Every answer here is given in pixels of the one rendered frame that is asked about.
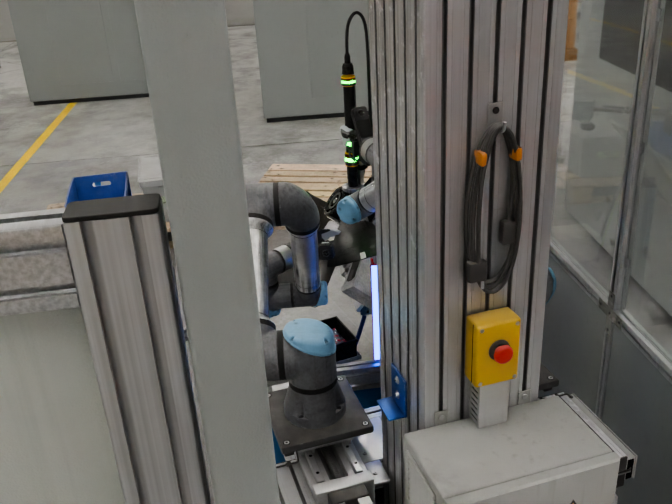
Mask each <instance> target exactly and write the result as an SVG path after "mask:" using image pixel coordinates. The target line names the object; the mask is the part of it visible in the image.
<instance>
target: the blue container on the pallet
mask: <svg viewBox="0 0 672 504"><path fill-rule="evenodd" d="M103 181H110V182H111V184H109V185H102V184H101V182H103ZM93 183H94V184H95V186H93ZM123 196H132V194H131V189H130V183H129V177H128V171H121V172H113V173H104V174H96V175H88V176H79V177H73V178H72V180H71V182H70V185H69V189H68V192H67V196H66V200H65V205H64V207H65V208H66V206H67V204H68V203H70V202H74V201H83V200H93V199H103V198H113V197H123Z"/></svg>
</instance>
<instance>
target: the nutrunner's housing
mask: <svg viewBox="0 0 672 504"><path fill-rule="evenodd" d="M342 74H343V75H351V74H354V68H353V64H352V63H350V54H345V55H344V63H343V65H342ZM347 179H348V186H349V187H357V186H358V166H356V167H347Z"/></svg>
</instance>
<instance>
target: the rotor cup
mask: <svg viewBox="0 0 672 504"><path fill-rule="evenodd" d="M349 195H350V194H349V193H348V192H344V191H343V190H342V186H340V187H338V188H337V189H336V190H335V191H334V192H333V193H332V194H331V196H330V197H329V199H328V201H327V203H326V205H325V208H324V214H325V215H326V216H327V217H329V218H330V219H332V220H333V221H334V222H336V223H338V224H340V217H339V215H338V213H337V204H338V202H339V201H340V200H342V199H343V198H344V197H346V196H349ZM335 198H337V201H336V202H335V203H334V204H333V200H334V199H335Z"/></svg>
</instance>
